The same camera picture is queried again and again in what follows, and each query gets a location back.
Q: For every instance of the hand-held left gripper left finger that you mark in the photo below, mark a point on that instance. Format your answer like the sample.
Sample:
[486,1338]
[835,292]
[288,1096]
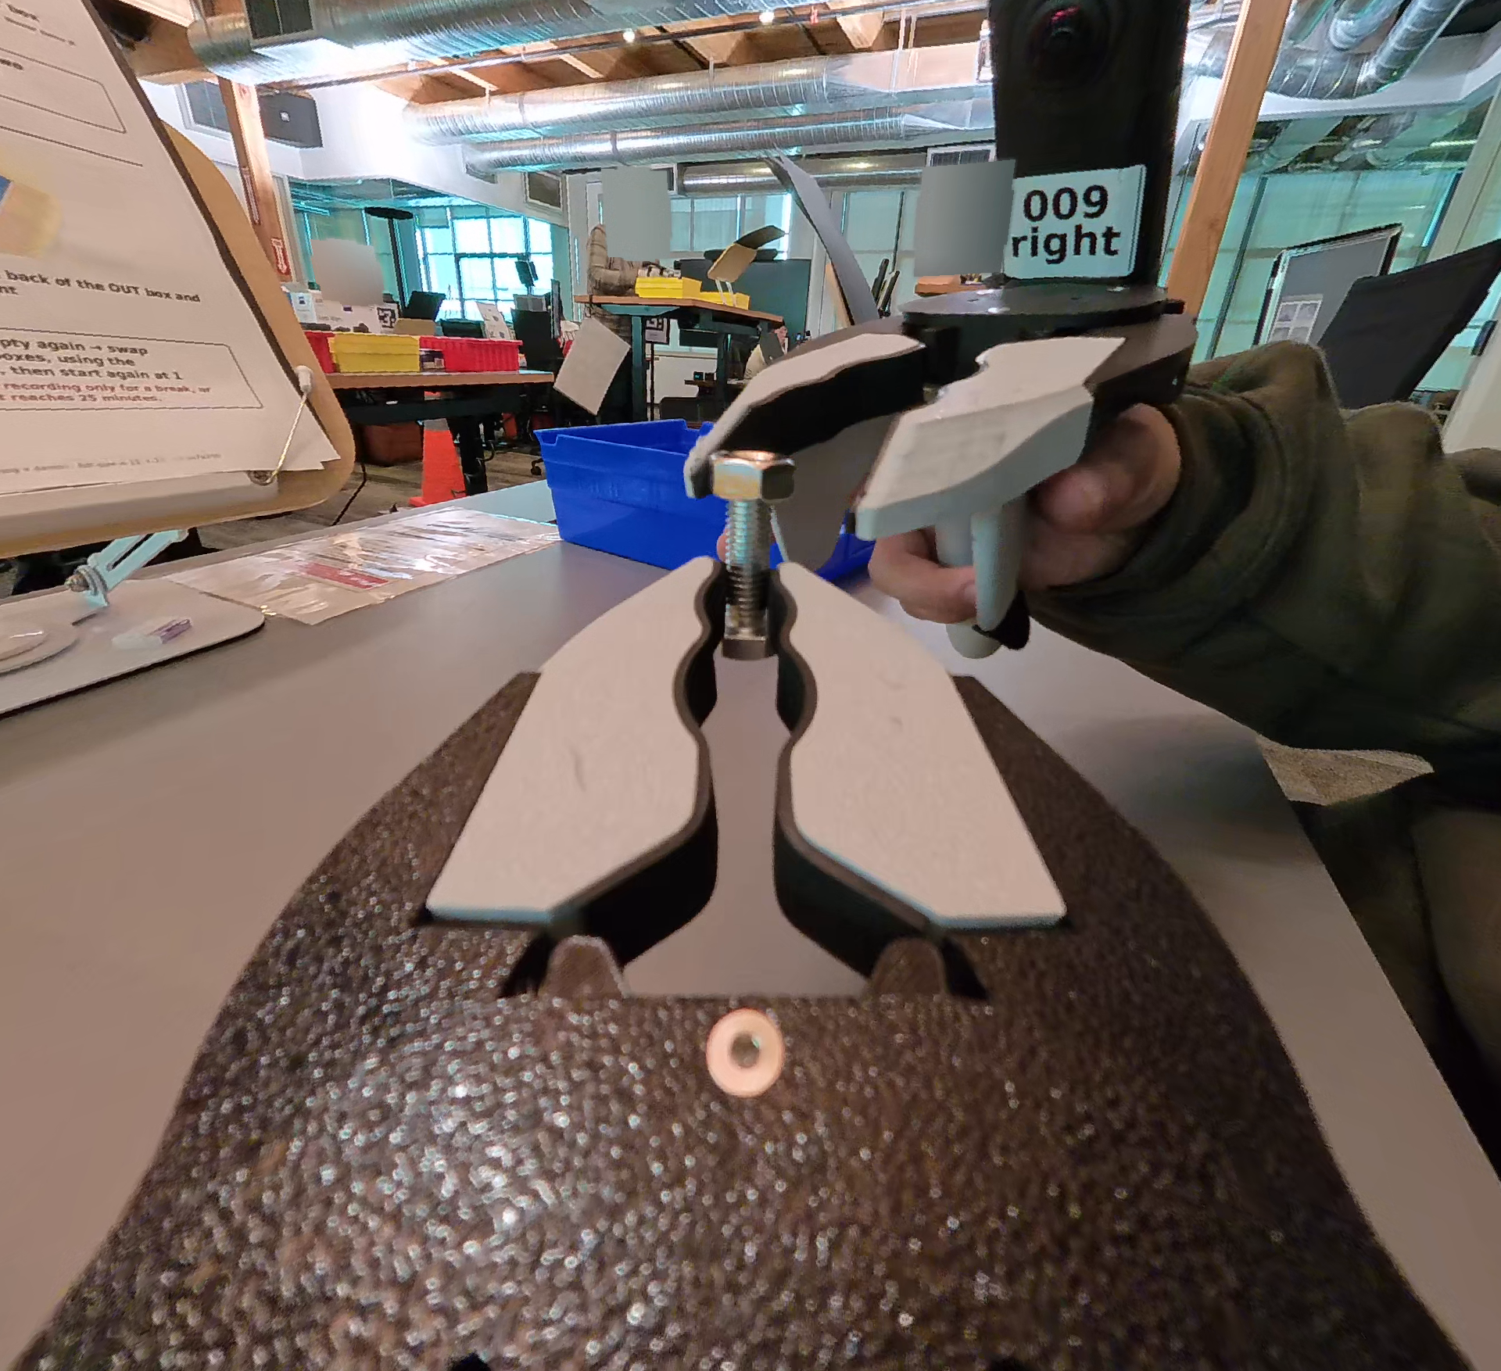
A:
[586,760]

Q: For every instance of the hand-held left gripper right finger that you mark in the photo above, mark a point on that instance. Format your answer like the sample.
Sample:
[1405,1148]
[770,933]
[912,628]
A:
[914,783]

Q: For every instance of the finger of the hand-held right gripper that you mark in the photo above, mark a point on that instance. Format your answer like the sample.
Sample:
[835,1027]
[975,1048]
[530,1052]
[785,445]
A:
[996,420]
[808,374]

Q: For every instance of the steel hex bolt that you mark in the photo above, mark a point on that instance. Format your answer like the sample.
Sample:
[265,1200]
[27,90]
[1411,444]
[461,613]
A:
[745,474]

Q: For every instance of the steel nut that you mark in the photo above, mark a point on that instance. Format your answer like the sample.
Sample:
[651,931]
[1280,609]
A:
[745,637]

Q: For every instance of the person's right forearm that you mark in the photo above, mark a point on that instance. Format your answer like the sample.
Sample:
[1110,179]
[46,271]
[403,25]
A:
[1313,574]

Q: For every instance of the wooden standing desk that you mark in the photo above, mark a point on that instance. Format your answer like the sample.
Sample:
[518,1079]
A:
[680,309]

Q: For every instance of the grey desk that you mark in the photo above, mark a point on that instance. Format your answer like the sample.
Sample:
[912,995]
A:
[234,808]

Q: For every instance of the person's right hand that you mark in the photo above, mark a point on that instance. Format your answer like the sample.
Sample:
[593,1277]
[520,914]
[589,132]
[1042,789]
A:
[1102,503]

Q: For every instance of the yellow plastic bin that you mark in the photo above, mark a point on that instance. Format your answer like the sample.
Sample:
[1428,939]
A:
[670,286]
[375,351]

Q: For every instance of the grey leaning board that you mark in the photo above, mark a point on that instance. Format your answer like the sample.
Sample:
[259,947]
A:
[591,369]

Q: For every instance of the blue plastic bin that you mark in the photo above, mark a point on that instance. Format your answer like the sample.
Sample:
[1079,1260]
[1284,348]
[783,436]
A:
[609,492]

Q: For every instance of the grey partition screen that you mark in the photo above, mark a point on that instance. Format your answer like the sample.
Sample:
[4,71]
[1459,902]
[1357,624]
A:
[1325,292]

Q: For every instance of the clear plastic document sleeve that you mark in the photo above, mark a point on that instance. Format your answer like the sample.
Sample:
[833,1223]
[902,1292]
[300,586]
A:
[351,565]

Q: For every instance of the orange traffic cone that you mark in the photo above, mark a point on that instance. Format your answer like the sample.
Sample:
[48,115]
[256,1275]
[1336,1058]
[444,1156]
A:
[444,468]

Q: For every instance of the red plastic bin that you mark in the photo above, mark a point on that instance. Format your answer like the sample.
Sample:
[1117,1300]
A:
[469,353]
[317,348]

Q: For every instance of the wooden table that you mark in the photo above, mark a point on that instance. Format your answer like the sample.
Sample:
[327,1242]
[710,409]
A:
[446,378]

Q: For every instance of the white stand base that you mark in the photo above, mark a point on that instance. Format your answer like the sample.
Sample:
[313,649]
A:
[175,645]

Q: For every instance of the small white purple label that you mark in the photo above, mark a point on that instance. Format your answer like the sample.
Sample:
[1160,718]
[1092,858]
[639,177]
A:
[152,632]

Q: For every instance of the instruction sheet on stand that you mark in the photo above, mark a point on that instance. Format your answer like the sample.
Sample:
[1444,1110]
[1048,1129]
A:
[175,522]

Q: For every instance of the person's torso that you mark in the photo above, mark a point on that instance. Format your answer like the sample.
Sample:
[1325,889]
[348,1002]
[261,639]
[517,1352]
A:
[1453,925]

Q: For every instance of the white round pad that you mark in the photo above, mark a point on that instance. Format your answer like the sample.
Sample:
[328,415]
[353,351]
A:
[29,645]

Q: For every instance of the white vent grille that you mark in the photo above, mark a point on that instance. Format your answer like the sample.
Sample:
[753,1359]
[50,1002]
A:
[280,8]

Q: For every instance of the white instruction sheet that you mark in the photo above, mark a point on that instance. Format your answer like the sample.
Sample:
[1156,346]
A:
[117,280]

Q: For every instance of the wooden post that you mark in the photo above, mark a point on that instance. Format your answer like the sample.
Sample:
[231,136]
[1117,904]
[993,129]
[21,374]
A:
[1242,104]

